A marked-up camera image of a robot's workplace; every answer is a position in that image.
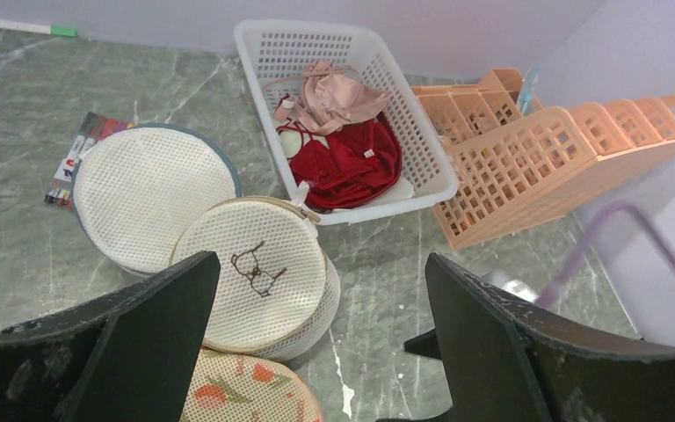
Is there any floral mesh laundry bag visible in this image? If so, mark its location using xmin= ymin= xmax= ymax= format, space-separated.
xmin=180 ymin=347 xmax=324 ymax=422

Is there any pink bra in basket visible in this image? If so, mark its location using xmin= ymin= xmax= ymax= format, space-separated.
xmin=264 ymin=61 xmax=392 ymax=136

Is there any red bra in basket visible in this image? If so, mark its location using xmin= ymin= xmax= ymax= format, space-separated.
xmin=276 ymin=113 xmax=403 ymax=211

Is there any green-capped white marker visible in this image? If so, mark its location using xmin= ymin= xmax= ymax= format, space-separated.
xmin=0 ymin=19 xmax=79 ymax=38

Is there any marker pen pack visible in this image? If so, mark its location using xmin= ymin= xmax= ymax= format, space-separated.
xmin=43 ymin=112 xmax=134 ymax=209

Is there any blue-trimmed mesh laundry bag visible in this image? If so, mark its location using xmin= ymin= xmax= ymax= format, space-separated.
xmin=71 ymin=123 xmax=243 ymax=275

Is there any blue packet in organizer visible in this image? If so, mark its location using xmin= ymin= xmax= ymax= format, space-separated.
xmin=517 ymin=65 xmax=541 ymax=116

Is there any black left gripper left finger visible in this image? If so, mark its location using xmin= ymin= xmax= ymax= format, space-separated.
xmin=0 ymin=251 xmax=221 ymax=421

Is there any orange plastic organizer rack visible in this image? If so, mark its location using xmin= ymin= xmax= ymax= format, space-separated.
xmin=414 ymin=68 xmax=675 ymax=250

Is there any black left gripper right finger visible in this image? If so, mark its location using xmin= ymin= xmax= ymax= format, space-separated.
xmin=404 ymin=253 xmax=675 ymax=421

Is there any beige-trimmed mesh laundry bag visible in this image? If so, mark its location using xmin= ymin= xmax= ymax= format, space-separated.
xmin=170 ymin=195 xmax=340 ymax=361

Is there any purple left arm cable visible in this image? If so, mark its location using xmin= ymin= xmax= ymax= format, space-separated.
xmin=533 ymin=200 xmax=675 ymax=317

